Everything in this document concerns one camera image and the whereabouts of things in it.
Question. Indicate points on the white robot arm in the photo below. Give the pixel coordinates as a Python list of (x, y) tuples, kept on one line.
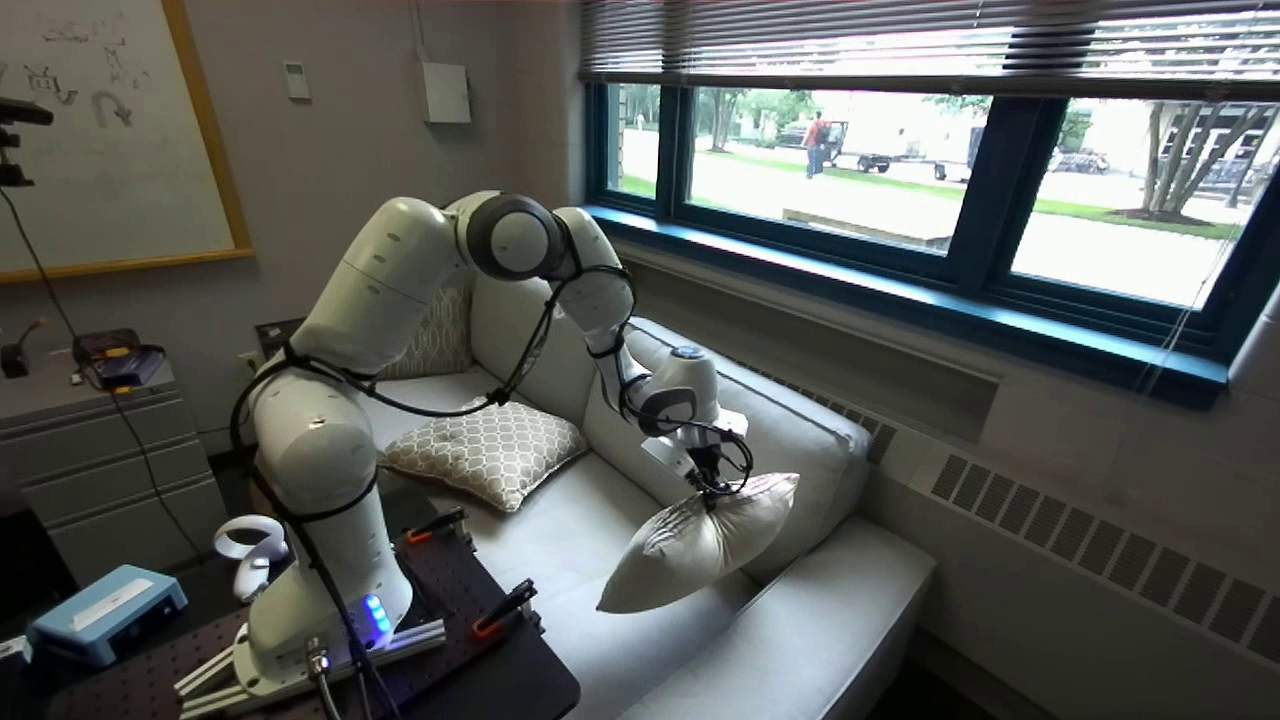
[(387, 280)]

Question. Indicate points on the white pleated pillow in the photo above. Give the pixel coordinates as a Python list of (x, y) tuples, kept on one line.
[(693, 543)]

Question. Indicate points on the blue window frame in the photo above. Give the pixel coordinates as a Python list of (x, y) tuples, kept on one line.
[(987, 185)]

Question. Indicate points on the white truck outside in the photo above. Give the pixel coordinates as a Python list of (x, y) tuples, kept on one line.
[(906, 141)]

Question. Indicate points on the white base bracket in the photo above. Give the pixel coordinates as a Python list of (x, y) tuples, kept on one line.
[(222, 674), (406, 642)]

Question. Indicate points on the white VR controller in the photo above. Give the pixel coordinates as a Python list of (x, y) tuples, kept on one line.
[(252, 547)]

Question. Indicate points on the wood framed whiteboard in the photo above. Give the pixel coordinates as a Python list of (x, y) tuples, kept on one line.
[(104, 134)]

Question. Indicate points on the white wall box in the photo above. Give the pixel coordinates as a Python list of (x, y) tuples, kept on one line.
[(444, 92)]

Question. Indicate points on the person in red outside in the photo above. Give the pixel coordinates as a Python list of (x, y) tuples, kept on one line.
[(817, 144)]

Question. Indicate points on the light grey couch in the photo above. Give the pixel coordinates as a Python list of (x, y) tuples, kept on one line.
[(801, 625)]

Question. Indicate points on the dark brown pegboard plate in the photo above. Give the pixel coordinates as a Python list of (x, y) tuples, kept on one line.
[(453, 601)]

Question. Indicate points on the grey wall radiator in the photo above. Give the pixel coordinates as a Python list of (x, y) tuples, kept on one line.
[(1107, 547)]

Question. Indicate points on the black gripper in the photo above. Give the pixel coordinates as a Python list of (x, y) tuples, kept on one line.
[(706, 446)]

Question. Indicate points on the orange black clamp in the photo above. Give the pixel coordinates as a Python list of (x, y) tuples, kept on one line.
[(507, 605), (435, 526)]

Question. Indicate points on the beige lattice pattern pillow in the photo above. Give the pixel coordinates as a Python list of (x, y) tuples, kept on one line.
[(435, 342)]

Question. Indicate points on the black device with orange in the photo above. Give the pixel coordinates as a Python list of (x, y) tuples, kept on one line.
[(123, 357)]

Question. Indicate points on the light blue box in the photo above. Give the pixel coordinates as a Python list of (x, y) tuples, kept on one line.
[(104, 608)]

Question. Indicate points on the beige octagon pattern pillow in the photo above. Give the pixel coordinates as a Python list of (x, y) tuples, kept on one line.
[(484, 448)]

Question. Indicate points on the tree outside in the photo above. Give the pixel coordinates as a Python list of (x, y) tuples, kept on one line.
[(1186, 154)]

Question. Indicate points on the grey drawer cabinet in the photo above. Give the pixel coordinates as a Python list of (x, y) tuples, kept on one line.
[(104, 464)]

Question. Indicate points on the white wall thermostat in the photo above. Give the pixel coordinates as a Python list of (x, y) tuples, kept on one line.
[(299, 81)]

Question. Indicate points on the dark window blinds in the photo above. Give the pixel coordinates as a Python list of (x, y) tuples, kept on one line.
[(935, 32)]

